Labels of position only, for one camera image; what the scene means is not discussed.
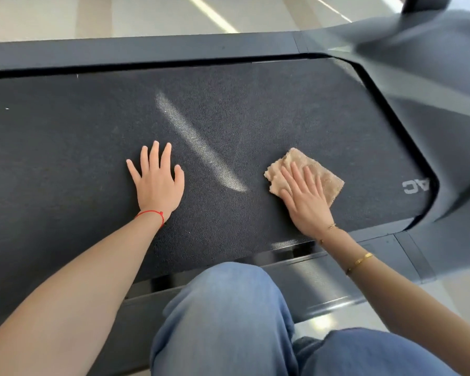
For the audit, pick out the person's left hand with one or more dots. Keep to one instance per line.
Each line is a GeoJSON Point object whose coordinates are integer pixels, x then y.
{"type": "Point", "coordinates": [156, 187]}

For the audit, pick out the person's right hand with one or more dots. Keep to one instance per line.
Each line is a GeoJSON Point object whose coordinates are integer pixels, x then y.
{"type": "Point", "coordinates": [307, 207]}

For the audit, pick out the beige cleaning cloth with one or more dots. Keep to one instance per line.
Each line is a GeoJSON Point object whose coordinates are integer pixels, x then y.
{"type": "Point", "coordinates": [331, 184]}

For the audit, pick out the black treadmill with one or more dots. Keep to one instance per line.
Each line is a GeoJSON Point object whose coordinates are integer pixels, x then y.
{"type": "Point", "coordinates": [82, 133]}

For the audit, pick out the person's left forearm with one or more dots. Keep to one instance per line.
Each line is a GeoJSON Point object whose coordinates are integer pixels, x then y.
{"type": "Point", "coordinates": [62, 301]}

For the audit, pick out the person's right forearm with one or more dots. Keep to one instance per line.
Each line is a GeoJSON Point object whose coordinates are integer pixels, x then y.
{"type": "Point", "coordinates": [415, 309]}

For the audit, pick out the person's blue jeans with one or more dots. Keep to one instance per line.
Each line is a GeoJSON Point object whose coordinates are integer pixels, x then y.
{"type": "Point", "coordinates": [227, 321]}

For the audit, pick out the gold bangle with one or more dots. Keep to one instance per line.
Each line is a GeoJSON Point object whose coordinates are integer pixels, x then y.
{"type": "Point", "coordinates": [360, 261]}

